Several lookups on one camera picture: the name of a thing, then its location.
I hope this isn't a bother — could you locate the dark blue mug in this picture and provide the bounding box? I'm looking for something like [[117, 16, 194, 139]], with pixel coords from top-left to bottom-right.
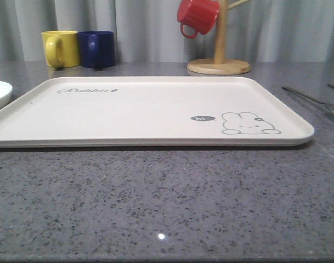
[[77, 31, 116, 68]]

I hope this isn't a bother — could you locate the red mug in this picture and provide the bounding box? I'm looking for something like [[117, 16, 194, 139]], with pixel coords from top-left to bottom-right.
[[177, 0, 220, 39]]

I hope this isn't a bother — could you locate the silver fork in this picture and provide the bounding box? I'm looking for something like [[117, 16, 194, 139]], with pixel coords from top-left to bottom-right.
[[282, 86, 334, 116]]

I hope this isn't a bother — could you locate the cream rabbit serving tray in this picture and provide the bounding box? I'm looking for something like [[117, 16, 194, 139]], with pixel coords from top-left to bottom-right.
[[0, 77, 314, 148]]

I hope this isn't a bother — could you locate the yellow mug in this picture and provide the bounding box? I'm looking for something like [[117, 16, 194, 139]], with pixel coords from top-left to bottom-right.
[[41, 31, 80, 68]]

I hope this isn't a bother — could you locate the wooden mug tree stand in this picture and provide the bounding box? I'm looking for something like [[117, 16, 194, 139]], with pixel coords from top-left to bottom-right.
[[187, 0, 251, 76]]

